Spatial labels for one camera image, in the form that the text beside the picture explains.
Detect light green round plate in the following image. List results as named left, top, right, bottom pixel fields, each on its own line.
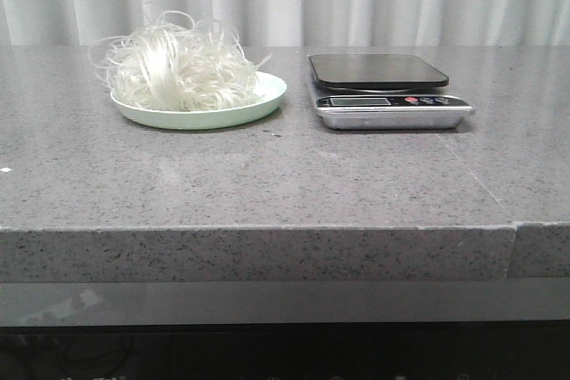
left=110, top=72, right=287, bottom=131

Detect black silver kitchen scale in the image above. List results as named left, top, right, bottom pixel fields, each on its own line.
left=307, top=53, right=474, bottom=130

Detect white vermicelli noodle bundle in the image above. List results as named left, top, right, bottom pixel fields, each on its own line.
left=88, top=10, right=260, bottom=112

